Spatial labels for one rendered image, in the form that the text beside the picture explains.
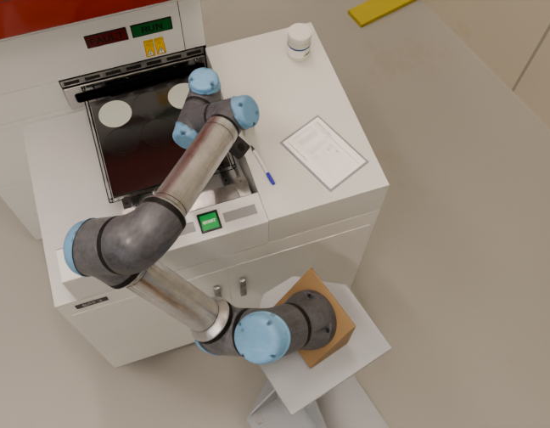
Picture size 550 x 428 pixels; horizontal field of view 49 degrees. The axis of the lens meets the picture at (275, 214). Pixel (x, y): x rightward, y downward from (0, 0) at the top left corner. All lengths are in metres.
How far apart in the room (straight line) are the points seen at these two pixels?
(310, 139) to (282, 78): 0.23
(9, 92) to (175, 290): 0.89
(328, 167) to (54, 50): 0.83
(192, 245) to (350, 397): 1.09
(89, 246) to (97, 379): 1.39
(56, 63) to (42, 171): 0.33
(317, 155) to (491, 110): 1.62
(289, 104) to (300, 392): 0.81
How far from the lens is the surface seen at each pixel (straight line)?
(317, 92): 1.84
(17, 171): 2.29
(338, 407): 2.44
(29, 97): 1.98
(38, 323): 2.68
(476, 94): 3.23
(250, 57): 1.92
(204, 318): 1.41
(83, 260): 1.23
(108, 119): 1.91
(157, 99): 1.93
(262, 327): 1.37
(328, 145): 1.73
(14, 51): 1.84
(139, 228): 1.14
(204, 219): 1.62
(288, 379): 1.62
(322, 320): 1.49
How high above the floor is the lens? 2.41
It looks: 63 degrees down
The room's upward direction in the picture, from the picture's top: 2 degrees clockwise
